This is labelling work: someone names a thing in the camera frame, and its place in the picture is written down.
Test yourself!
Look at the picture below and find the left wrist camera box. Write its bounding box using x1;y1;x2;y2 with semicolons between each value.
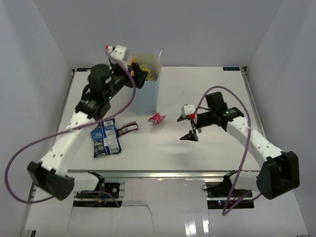
105;45;130;62

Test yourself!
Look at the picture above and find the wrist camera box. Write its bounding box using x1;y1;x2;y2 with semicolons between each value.
181;104;198;122
105;45;130;62

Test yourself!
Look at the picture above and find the light blue paper bag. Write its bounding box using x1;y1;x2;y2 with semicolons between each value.
131;53;161;116

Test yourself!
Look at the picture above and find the small red candy wrapper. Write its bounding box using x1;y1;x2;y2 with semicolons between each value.
148;113;166;125

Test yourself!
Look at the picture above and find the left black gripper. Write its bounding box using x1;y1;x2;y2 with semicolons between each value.
105;62;149;100

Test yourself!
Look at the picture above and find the left blue corner label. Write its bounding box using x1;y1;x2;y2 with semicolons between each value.
75;68;91;72

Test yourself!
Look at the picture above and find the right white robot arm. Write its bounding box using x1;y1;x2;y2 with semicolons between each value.
178;92;300;199

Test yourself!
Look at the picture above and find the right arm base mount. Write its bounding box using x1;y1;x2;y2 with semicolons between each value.
201;182;254;210

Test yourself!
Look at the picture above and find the orange chips bag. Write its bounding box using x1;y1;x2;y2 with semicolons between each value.
130;59;136;76

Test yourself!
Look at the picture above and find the right blue corner label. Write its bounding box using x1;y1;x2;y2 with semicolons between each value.
223;67;240;71

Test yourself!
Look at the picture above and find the brown chocolate bar wrapper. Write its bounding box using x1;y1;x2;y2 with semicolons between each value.
117;121;139;137

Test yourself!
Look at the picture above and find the blue corner label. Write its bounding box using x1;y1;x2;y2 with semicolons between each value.
223;67;240;71
75;68;91;72

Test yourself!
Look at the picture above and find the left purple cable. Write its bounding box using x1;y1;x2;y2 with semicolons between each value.
4;48;137;203

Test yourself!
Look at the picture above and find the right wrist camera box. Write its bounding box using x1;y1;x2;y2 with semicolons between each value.
181;104;198;122

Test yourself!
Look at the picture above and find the yellow green candy bag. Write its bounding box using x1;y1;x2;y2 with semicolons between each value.
140;64;155;81

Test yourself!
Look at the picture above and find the blue snack bag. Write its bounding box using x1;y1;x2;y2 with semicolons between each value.
90;118;121;158

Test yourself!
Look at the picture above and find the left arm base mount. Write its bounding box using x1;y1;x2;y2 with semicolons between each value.
74;182;122;207

